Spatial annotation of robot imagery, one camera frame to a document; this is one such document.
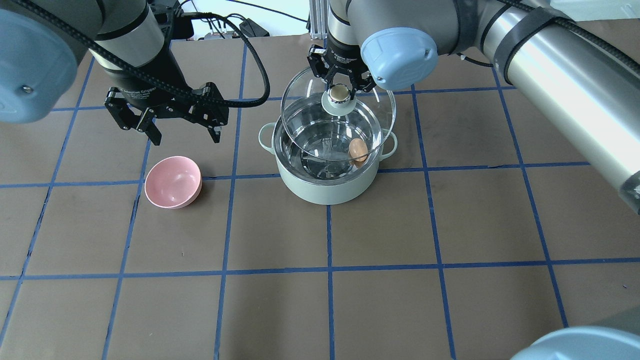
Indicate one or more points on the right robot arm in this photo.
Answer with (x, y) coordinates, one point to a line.
(588, 88)

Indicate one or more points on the aluminium frame post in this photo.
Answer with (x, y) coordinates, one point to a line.
(318, 19)

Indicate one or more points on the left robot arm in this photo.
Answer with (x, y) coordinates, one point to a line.
(39, 61)

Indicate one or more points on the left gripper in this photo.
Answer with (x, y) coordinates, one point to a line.
(142, 86)

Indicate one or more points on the pale green pot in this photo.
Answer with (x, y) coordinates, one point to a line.
(273, 138)

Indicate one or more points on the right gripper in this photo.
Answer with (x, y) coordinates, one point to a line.
(342, 55)

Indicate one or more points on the pink bowl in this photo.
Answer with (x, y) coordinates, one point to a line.
(174, 182)

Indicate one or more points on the brown egg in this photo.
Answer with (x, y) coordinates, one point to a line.
(358, 151)

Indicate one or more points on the glass pot lid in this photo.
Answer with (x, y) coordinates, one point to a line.
(337, 105)

